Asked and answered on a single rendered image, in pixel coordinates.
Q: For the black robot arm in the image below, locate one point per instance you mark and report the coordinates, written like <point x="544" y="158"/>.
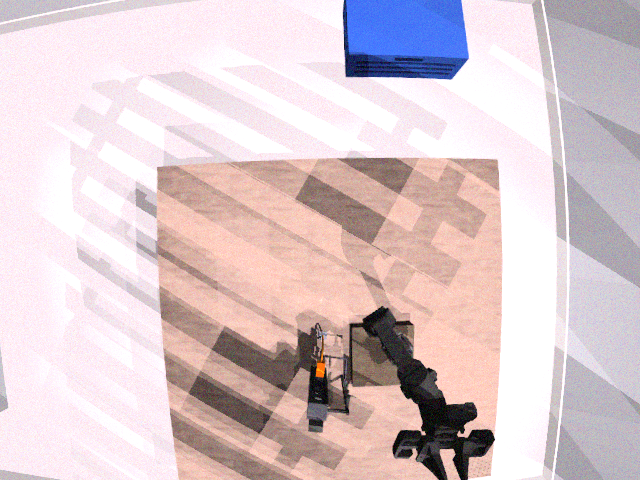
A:
<point x="417" y="381"/>

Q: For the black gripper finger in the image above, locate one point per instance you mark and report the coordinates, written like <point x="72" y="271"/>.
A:
<point x="461" y="458"/>
<point x="429" y="456"/>

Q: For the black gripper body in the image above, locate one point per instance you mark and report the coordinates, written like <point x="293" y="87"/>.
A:
<point x="407" y="439"/>

